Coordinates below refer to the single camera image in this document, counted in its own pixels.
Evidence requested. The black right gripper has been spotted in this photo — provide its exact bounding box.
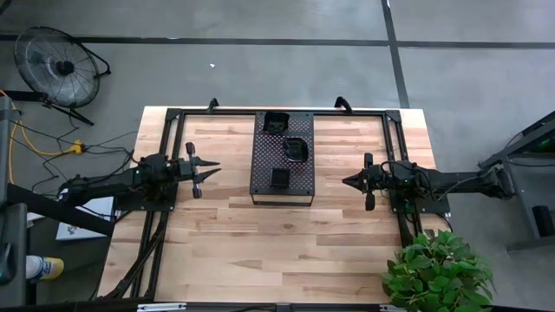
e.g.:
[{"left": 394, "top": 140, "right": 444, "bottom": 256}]
[{"left": 342, "top": 152, "right": 388, "bottom": 212}]

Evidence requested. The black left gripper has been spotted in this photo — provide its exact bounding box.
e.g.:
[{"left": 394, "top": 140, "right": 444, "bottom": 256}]
[{"left": 176, "top": 141, "right": 223, "bottom": 200}]

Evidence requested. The black glossy wavy round plate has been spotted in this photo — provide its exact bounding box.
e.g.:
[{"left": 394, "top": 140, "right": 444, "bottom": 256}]
[{"left": 282, "top": 136, "right": 310, "bottom": 165}]

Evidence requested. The black glossy small square plate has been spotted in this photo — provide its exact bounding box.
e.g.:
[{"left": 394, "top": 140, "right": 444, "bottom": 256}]
[{"left": 269, "top": 167, "right": 291, "bottom": 190}]

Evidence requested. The black glossy flared square plate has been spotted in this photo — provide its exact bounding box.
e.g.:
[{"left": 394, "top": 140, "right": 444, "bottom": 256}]
[{"left": 262, "top": 111, "right": 291, "bottom": 134}]

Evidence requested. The black perforated metal rack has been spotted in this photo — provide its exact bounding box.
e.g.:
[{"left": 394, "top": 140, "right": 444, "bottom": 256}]
[{"left": 249, "top": 111, "right": 317, "bottom": 208}]

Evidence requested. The green leafy potted plant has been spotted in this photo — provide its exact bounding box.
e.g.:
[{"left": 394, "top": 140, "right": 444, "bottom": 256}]
[{"left": 379, "top": 229, "right": 498, "bottom": 312}]

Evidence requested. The white printed box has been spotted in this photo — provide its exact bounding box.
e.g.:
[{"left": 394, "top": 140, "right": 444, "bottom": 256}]
[{"left": 55, "top": 195, "right": 116, "bottom": 242}]

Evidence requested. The black diagonal beam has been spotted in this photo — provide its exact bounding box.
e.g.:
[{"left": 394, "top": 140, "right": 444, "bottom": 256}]
[{"left": 5, "top": 183, "right": 116, "bottom": 238}]

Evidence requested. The grey metal workbench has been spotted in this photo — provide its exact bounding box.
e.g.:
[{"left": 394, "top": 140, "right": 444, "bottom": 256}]
[{"left": 478, "top": 110, "right": 555, "bottom": 252}]

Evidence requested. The black metal floor fan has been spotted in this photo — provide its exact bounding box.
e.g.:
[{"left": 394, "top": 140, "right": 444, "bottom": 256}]
[{"left": 3, "top": 24, "right": 112, "bottom": 127}]

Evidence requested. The white yellow spray bottle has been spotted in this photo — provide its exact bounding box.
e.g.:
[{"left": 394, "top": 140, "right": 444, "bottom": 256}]
[{"left": 24, "top": 255, "right": 65, "bottom": 281}]

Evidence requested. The black box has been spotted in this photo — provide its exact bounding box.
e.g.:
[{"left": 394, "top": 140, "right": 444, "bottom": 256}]
[{"left": 532, "top": 204, "right": 555, "bottom": 238}]

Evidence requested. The grey metal stand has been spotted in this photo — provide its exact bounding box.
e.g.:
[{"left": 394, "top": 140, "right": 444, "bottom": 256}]
[{"left": 0, "top": 95, "right": 29, "bottom": 307}]

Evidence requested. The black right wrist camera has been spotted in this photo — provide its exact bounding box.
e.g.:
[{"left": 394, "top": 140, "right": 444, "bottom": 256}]
[{"left": 367, "top": 167, "right": 386, "bottom": 191}]

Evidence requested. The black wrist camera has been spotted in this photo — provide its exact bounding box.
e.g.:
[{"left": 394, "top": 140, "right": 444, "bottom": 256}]
[
  {"left": 176, "top": 159, "right": 194, "bottom": 179},
  {"left": 367, "top": 167, "right": 386, "bottom": 191}
]

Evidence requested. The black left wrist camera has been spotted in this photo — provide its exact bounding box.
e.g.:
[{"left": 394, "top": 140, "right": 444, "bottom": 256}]
[{"left": 176, "top": 159, "right": 194, "bottom": 179}]

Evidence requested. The black floor cable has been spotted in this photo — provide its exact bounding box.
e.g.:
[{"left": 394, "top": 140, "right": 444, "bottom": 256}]
[{"left": 8, "top": 119, "right": 140, "bottom": 194}]

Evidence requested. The silver metal bracket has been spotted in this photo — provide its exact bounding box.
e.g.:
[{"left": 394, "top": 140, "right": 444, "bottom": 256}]
[{"left": 137, "top": 302, "right": 188, "bottom": 312}]

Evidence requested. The yellow floor cable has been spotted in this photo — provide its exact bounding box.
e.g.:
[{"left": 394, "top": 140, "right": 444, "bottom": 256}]
[{"left": 0, "top": 88, "right": 73, "bottom": 185}]

